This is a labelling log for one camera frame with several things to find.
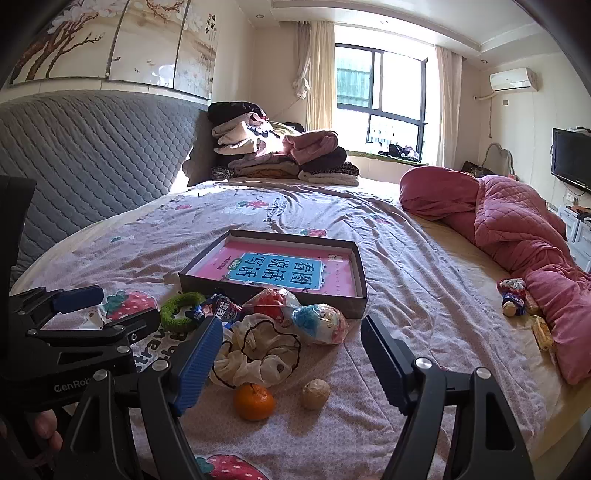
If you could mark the pink quilted blanket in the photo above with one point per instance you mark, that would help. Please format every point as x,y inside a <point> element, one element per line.
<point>508,217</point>

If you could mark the cream scrunchie with black trim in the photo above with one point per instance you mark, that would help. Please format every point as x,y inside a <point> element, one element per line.
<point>258,364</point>

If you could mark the blue cookie packet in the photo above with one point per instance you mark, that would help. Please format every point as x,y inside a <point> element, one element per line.
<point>221,310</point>

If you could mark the orange tangerine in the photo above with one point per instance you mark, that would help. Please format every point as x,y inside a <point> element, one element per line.
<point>254,402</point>

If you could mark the cream curtain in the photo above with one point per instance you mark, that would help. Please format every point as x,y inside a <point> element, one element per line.
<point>448,106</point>
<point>318,78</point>

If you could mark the dark framed window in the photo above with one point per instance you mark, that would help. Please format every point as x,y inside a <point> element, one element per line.
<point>397,92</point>

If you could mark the pile of folded clothes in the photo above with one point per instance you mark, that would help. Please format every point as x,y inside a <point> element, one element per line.
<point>277,152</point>

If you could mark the white storage drawers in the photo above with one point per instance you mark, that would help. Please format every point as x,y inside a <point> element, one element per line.
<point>577,230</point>

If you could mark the white heart-shaped frame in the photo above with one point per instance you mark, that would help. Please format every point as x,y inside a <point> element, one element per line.
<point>505,154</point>

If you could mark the pink cardboard tray box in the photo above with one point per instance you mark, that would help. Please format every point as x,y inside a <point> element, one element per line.
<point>277,300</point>

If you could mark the blue white toy egg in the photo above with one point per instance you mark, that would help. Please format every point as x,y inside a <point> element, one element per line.
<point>318,323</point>

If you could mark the green fuzzy scrunchie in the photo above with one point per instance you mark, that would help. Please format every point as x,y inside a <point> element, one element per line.
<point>171,319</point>

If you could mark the beige walnut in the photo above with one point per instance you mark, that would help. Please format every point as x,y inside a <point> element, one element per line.
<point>316,394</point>

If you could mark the green windowsill mat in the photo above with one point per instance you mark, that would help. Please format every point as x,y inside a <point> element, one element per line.
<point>364,155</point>

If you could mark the pink book with blue label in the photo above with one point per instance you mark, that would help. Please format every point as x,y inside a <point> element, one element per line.
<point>286,263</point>

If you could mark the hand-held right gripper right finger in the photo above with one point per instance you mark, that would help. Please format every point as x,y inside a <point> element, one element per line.
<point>385,360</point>

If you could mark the red white toy egg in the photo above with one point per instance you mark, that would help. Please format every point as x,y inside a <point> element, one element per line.
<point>268,302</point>

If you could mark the yellow snack packet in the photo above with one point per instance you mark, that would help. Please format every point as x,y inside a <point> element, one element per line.
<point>542,334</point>

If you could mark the black flat television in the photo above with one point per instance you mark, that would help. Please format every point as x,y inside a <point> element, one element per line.
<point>572,159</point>

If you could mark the white air conditioner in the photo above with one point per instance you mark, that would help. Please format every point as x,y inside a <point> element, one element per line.
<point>513,79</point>

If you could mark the dark bag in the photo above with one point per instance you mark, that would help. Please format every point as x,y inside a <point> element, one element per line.
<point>472,168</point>

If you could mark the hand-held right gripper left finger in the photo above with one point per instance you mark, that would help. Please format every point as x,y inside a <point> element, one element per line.
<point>198,364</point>

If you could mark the grey quilted headboard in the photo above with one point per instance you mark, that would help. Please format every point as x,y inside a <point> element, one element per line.
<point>92,157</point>

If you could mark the red white wrapped small toy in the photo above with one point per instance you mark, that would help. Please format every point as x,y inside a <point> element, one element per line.
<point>512,290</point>

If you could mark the person's left hand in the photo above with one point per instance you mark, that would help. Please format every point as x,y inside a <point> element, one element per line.
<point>44,429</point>

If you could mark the dark clothes on windowsill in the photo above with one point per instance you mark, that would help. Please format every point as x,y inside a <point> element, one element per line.
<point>399,152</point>

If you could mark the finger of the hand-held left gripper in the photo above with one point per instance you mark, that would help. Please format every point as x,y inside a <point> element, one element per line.
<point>76,296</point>
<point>106,328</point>

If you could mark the floral wall art panels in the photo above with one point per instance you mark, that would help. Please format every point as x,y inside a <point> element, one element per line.
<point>138,41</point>

